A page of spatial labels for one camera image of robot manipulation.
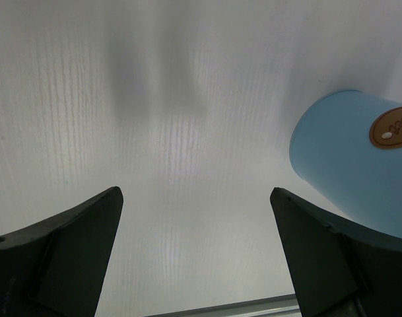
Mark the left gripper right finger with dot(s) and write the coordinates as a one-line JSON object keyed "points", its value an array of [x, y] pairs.
{"points": [[337, 267]]}

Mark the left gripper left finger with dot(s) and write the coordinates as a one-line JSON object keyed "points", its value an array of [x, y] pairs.
{"points": [[56, 267]]}

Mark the blue cylindrical lunch container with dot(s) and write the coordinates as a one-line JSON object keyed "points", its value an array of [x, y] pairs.
{"points": [[348, 146]]}

